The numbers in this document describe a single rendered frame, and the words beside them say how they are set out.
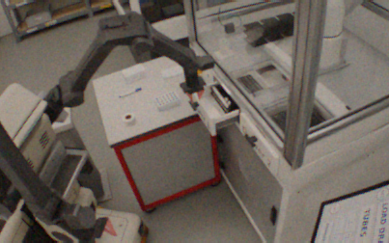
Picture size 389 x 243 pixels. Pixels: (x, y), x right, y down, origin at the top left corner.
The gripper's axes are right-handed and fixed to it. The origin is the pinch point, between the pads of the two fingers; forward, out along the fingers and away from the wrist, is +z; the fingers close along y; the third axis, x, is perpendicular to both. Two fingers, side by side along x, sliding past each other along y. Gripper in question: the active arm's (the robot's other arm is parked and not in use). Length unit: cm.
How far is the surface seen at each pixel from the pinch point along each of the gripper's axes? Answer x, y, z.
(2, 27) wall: 429, -180, 77
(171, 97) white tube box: 27.1, -5.3, 16.5
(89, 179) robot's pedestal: 45, -71, 73
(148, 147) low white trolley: 14.8, -26.1, 32.4
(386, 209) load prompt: -87, 20, -20
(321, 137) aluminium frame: -52, 27, -10
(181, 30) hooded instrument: 83, 23, 10
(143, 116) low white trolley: 24.8, -22.6, 19.6
